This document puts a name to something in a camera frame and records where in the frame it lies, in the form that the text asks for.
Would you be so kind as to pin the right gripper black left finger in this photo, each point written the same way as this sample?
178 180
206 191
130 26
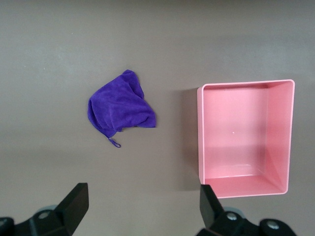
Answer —
71 209

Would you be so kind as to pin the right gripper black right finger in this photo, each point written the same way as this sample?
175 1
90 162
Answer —
211 211

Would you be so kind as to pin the purple microfibre cloth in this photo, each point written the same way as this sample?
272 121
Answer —
118 105

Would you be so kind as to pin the pink plastic bin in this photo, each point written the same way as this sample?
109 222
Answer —
246 135

